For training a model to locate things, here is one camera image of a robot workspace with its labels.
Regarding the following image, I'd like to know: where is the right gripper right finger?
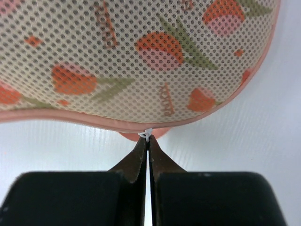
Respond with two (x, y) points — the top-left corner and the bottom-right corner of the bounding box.
(148, 136), (286, 226)

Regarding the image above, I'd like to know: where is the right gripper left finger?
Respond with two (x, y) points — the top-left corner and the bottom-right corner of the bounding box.
(0, 138), (146, 226)

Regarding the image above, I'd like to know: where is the white zipper pull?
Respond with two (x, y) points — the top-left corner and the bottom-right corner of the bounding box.
(138, 128), (153, 143)

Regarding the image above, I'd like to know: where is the floral mesh laundry bag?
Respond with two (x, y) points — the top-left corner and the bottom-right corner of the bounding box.
(0, 0), (280, 140)

